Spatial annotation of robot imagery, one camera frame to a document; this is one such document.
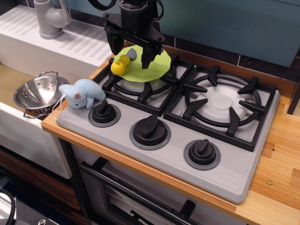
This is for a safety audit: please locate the black middle stove knob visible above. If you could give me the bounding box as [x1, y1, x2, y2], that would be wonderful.
[129, 115, 171, 150]

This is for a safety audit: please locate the black oven handle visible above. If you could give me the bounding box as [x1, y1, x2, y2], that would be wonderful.
[80, 156, 200, 225]

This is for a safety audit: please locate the light blue plush toy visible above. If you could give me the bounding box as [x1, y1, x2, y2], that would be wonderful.
[59, 79, 106, 109]

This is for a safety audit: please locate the black cable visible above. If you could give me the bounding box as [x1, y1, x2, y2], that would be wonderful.
[88, 0, 118, 11]

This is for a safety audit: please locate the toy oven door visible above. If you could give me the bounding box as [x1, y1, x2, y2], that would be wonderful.
[79, 161, 204, 225]

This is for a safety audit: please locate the steel colander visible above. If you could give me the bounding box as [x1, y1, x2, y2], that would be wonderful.
[13, 70, 69, 119]

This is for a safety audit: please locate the black right stove knob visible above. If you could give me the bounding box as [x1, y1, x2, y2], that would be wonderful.
[184, 139, 221, 171]

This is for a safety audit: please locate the green round cloth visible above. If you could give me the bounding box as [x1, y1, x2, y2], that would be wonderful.
[113, 45, 172, 83]

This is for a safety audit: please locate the black burner grate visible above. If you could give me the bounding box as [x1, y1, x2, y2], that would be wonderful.
[164, 64, 280, 152]
[93, 54, 195, 116]

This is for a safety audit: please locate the black left burner grate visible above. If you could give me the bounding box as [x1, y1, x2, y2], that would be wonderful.
[93, 54, 195, 116]

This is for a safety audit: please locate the black left stove knob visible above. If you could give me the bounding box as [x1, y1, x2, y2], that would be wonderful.
[88, 100, 121, 128]

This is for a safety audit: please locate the yellow toy spatula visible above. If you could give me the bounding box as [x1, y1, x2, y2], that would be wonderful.
[111, 48, 137, 75]

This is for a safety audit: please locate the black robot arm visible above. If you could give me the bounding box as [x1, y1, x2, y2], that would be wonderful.
[103, 0, 165, 69]

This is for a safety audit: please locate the grey toy faucet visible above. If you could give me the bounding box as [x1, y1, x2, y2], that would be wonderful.
[34, 0, 71, 39]

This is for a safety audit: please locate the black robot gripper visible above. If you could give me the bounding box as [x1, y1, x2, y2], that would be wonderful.
[103, 10, 165, 69]

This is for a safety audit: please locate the grey toy stove top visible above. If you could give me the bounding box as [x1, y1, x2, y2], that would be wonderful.
[57, 54, 280, 203]

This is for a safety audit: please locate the black right burner grate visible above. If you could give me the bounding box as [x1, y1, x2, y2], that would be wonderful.
[164, 64, 280, 152]

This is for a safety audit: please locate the white toy sink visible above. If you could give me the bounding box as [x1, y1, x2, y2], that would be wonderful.
[0, 5, 112, 179]

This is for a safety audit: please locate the black stove knob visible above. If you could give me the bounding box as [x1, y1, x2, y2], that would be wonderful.
[129, 115, 171, 150]
[184, 139, 221, 171]
[88, 100, 121, 128]

